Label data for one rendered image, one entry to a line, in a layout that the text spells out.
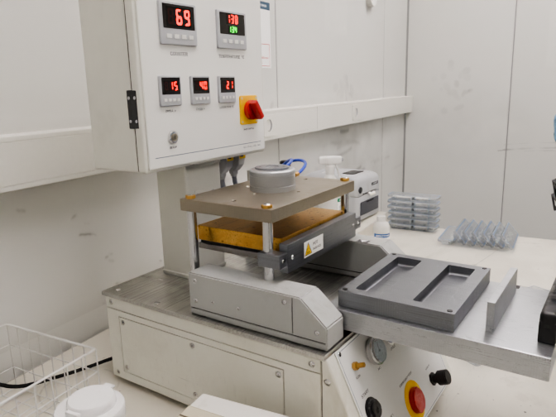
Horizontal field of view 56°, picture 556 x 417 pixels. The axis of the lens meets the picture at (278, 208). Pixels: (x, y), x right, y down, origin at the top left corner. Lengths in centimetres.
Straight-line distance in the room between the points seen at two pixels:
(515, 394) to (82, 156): 93
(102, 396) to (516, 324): 54
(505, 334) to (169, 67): 63
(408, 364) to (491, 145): 253
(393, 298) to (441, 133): 268
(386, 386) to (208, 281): 31
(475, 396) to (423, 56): 262
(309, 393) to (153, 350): 31
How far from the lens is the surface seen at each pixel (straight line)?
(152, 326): 94
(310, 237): 82
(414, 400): 89
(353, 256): 99
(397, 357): 89
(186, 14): 93
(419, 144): 342
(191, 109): 93
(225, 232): 85
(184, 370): 92
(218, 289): 81
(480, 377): 108
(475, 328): 74
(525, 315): 80
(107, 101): 91
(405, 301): 74
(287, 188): 87
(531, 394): 106
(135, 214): 133
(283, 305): 75
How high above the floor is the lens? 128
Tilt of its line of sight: 13 degrees down
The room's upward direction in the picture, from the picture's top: 2 degrees counter-clockwise
